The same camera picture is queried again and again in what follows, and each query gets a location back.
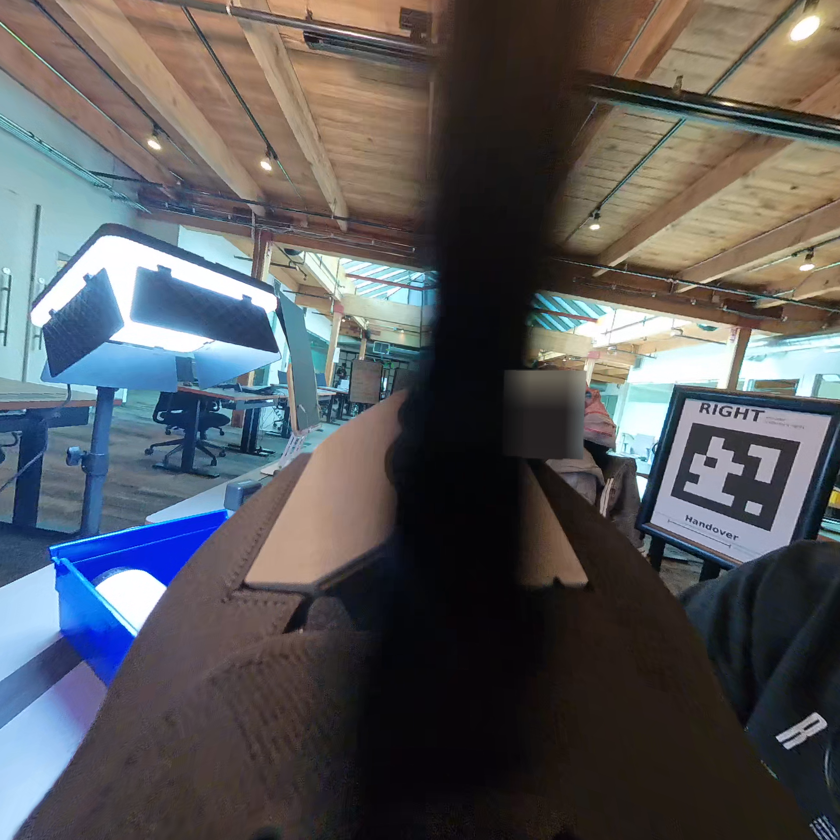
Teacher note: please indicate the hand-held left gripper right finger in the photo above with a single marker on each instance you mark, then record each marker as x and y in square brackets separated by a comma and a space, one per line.
[551, 544]

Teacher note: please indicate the black framed marker sign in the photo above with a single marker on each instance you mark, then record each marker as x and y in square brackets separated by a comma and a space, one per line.
[741, 472]

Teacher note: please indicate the wooden top desk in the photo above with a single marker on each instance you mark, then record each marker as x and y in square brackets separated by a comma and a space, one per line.
[236, 394]
[39, 394]

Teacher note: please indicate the white flip chart board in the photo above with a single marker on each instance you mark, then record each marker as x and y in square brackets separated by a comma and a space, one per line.
[365, 380]

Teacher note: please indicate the black-sleeved operator arm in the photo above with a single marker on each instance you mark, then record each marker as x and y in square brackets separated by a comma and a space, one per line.
[807, 787]

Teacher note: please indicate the studio softbox light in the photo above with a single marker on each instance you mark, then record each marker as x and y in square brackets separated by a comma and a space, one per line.
[157, 354]

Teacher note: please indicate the person's right forearm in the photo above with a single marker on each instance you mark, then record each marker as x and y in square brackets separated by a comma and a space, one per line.
[741, 630]

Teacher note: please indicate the small grey box device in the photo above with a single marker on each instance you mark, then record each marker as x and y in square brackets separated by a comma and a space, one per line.
[241, 493]

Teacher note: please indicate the dark plate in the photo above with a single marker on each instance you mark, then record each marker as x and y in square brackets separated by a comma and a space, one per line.
[485, 197]

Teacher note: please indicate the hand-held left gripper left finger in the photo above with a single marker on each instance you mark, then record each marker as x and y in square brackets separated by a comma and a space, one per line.
[328, 518]

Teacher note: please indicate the black panel on white stand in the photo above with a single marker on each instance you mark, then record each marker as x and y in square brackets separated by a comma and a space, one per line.
[302, 374]

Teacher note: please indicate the blue plastic bin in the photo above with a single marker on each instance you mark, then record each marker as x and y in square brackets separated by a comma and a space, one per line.
[85, 604]

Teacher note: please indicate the white bottle black cap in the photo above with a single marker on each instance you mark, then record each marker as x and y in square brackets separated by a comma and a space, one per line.
[131, 597]

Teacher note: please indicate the black office chair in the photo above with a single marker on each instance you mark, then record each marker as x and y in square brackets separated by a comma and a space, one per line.
[187, 420]

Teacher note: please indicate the person's upper body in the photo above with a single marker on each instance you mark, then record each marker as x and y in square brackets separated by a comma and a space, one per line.
[610, 485]

